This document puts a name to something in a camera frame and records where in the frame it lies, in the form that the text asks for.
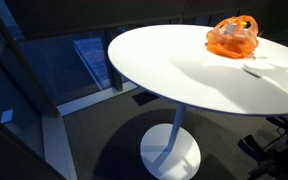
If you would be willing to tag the small yellow object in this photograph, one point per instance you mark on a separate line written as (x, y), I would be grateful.
(244, 24)

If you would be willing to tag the dark square floor hatch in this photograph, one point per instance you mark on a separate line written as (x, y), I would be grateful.
(145, 98)

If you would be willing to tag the white round table base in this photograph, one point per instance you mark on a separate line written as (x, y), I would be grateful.
(180, 160)

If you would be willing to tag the orange plastic bag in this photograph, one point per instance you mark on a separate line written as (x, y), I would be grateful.
(230, 45)

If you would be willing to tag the blue padded equipment foot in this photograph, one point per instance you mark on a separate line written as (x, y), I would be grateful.
(249, 146)

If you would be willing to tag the white table pedestal post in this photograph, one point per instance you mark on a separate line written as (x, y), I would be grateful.
(177, 126)

